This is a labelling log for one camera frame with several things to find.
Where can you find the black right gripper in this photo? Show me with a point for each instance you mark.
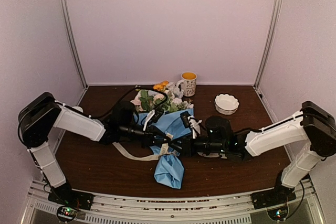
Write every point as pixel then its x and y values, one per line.
pixel 187 145

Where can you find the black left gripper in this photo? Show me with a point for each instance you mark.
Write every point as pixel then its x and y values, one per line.
pixel 149 137

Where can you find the white flower stem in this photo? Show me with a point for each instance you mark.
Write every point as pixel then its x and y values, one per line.
pixel 174 104

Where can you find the orange flower stem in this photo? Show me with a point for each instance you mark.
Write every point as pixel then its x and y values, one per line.
pixel 161 86

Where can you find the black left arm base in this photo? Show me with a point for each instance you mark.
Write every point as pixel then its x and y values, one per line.
pixel 65 195

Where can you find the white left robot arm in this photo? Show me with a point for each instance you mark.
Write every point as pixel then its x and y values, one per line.
pixel 45 113

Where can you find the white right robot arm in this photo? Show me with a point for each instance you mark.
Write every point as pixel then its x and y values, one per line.
pixel 311 124

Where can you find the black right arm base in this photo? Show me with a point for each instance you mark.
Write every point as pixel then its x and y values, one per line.
pixel 279 195

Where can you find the white scalloped bowl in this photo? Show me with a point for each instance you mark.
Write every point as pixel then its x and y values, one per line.
pixel 226 104

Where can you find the white mug yellow inside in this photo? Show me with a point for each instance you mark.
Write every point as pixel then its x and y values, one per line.
pixel 187 84

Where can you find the small patterned cup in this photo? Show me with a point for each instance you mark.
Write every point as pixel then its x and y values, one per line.
pixel 78 108

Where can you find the right circuit board with LEDs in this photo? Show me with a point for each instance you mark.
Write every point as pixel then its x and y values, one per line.
pixel 278 214

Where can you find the circuit board with leds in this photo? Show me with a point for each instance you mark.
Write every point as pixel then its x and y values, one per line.
pixel 278 214
pixel 65 213

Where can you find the left circuit board with LEDs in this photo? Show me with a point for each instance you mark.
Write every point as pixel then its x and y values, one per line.
pixel 65 213

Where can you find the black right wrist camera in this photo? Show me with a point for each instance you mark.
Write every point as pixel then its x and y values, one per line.
pixel 216 133

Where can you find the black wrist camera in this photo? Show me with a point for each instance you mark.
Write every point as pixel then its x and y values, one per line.
pixel 216 133
pixel 124 114

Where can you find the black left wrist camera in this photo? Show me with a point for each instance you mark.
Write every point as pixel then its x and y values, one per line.
pixel 124 114

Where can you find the aluminium front rail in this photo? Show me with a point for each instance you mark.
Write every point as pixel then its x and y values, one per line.
pixel 234 208

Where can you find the right aluminium frame post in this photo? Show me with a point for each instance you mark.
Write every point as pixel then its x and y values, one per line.
pixel 269 40

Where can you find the aluminium frame post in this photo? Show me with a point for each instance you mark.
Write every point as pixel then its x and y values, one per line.
pixel 72 43
pixel 269 40

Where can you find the left aluminium frame post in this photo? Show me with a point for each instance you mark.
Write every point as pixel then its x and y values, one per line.
pixel 72 43

